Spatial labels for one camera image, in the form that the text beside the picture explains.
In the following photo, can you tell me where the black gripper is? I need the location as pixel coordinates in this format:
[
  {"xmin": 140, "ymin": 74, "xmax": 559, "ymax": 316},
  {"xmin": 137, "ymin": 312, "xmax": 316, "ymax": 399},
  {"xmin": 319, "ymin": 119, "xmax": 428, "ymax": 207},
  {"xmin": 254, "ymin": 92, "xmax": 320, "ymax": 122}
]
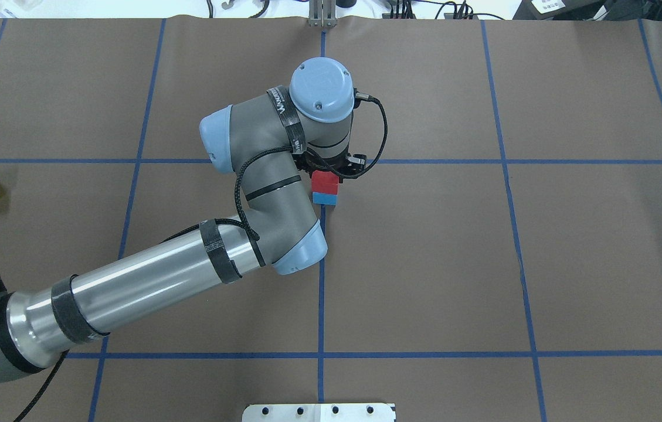
[{"xmin": 305, "ymin": 149, "xmax": 349, "ymax": 175}]

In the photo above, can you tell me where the red foam block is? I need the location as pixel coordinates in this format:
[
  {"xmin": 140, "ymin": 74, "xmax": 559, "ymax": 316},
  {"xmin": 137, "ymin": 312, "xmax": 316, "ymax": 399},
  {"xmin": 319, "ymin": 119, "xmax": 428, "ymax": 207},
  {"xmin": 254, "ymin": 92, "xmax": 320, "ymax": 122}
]
[{"xmin": 310, "ymin": 171, "xmax": 341, "ymax": 196}]

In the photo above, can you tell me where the blue foam block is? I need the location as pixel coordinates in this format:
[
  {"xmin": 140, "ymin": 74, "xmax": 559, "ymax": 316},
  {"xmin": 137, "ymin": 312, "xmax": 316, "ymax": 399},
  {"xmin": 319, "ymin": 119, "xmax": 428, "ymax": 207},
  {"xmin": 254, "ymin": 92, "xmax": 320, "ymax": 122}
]
[{"xmin": 311, "ymin": 192, "xmax": 338, "ymax": 206}]

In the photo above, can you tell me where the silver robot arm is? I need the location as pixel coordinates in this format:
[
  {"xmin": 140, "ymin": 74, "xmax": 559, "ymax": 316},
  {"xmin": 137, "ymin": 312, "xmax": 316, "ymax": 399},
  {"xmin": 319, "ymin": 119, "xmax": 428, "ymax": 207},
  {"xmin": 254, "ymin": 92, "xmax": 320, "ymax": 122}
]
[{"xmin": 0, "ymin": 57, "xmax": 362, "ymax": 383}]

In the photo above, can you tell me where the brown paper table cover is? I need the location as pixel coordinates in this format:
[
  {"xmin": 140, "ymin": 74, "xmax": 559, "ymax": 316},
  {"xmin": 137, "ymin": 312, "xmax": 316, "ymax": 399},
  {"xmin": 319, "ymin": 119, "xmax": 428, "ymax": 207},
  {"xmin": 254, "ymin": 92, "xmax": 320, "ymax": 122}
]
[{"xmin": 0, "ymin": 16, "xmax": 662, "ymax": 421}]

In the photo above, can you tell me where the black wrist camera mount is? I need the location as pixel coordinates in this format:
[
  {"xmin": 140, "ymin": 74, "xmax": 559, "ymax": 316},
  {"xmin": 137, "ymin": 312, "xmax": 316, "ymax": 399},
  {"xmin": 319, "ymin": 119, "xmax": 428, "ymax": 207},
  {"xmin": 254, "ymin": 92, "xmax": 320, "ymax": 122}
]
[{"xmin": 338, "ymin": 154, "xmax": 366, "ymax": 180}]

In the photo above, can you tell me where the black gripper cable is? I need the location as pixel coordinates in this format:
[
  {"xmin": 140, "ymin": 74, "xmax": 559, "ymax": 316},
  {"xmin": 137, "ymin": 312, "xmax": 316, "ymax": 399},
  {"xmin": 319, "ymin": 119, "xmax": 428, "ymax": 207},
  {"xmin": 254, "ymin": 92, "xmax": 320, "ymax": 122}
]
[{"xmin": 14, "ymin": 94, "xmax": 388, "ymax": 422}]

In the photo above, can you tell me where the aluminium frame post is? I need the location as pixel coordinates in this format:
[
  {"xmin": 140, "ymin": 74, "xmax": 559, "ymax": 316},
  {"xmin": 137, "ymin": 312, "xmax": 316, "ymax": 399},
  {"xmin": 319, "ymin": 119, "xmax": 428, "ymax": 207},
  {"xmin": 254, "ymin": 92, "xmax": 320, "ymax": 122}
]
[{"xmin": 307, "ymin": 0, "xmax": 338, "ymax": 29}]

